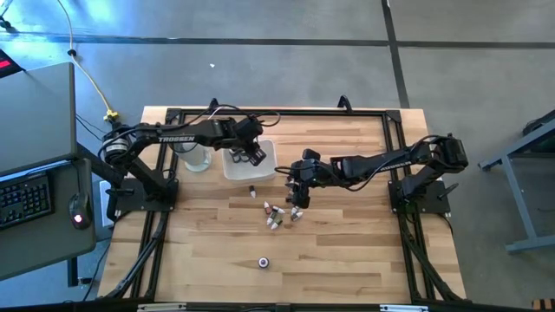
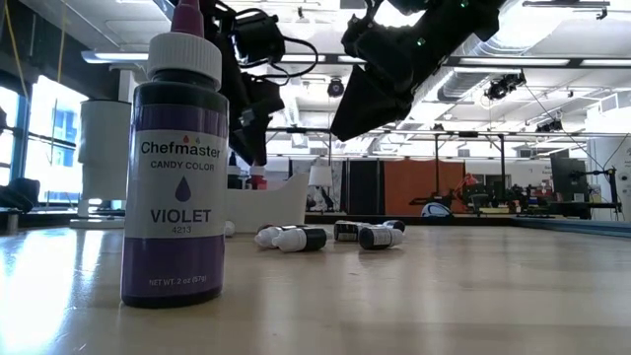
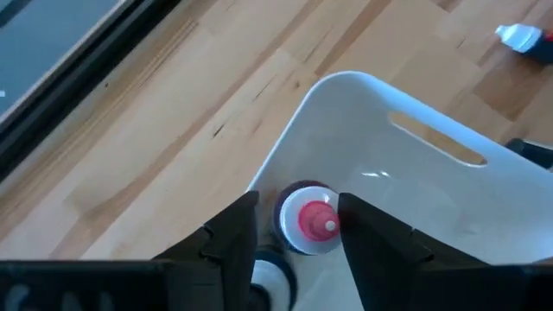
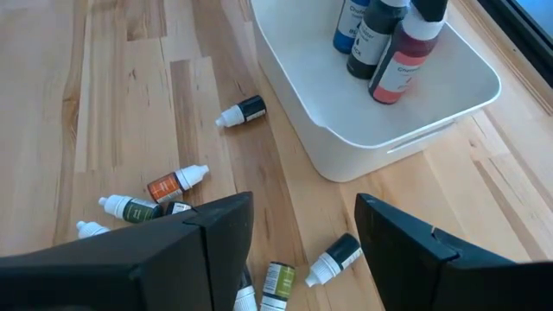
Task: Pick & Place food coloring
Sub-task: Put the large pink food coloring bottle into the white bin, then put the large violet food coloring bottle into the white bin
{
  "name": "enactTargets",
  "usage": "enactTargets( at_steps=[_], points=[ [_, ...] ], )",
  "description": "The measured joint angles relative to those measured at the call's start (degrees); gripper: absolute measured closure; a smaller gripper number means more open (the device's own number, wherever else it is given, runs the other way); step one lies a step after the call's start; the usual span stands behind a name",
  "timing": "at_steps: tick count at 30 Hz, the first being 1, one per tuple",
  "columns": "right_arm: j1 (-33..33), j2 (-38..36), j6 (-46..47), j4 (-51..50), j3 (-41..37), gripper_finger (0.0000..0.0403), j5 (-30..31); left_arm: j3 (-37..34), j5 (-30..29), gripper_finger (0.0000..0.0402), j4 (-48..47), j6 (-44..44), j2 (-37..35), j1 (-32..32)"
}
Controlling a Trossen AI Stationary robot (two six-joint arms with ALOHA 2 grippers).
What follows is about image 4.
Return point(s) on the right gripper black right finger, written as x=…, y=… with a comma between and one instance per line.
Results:
x=432, y=276

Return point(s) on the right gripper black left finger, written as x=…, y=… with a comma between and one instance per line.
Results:
x=129, y=276

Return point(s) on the black small dropper bottle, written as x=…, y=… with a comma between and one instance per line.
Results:
x=88, y=229
x=250, y=108
x=177, y=207
x=345, y=252

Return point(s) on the orange small dropper bottle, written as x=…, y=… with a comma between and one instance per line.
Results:
x=164, y=188

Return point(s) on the light green small dropper bottle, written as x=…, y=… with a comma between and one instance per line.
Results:
x=278, y=281

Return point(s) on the large red food coloring bottle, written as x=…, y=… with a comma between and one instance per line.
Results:
x=395, y=73

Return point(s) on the large black food coloring bottle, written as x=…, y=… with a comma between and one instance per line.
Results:
x=367, y=47

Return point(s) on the large blue food coloring bottle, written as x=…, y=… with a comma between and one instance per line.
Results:
x=347, y=30

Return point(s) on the dark green small dropper bottle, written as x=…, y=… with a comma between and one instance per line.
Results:
x=138, y=211

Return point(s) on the white plastic bin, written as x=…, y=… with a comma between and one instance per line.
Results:
x=311, y=86

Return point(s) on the black table edge rail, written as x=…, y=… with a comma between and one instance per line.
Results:
x=527, y=39

